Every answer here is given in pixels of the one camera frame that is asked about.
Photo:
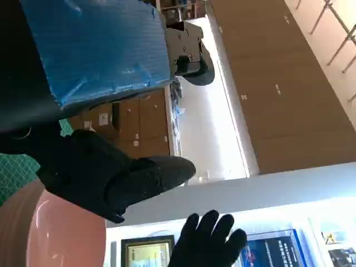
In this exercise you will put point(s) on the green cutting mat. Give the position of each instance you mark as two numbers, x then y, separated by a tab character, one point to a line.
14	172

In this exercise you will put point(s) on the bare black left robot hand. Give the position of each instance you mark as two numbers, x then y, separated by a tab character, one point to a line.
91	47

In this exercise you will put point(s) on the white poster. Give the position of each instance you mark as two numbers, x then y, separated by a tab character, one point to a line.
336	244

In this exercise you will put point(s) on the black framed picture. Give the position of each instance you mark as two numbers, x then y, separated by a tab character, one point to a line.
147	251

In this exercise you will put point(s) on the pink bowl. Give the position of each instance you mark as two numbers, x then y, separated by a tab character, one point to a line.
55	239

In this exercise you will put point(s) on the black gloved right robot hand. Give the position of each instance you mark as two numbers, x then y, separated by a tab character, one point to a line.
203	244

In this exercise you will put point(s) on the grey speckled white counter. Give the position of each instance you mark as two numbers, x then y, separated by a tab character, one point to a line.
250	194

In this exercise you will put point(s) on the large brown wooden cabinet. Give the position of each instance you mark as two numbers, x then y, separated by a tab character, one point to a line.
278	97

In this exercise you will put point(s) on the blue poster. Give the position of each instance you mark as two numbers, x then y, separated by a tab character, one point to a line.
275	250

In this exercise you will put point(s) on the open brown cardboard box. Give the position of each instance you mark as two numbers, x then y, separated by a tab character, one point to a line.
144	125

